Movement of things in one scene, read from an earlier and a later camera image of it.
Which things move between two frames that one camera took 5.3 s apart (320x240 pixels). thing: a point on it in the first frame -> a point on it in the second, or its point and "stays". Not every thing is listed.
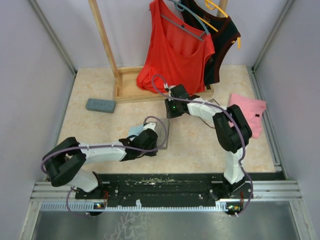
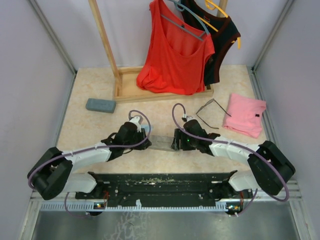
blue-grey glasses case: (99, 105) stays
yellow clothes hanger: (211, 5) stays
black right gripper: (170, 114) -> (176, 144)
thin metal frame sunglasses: (210, 100) stays
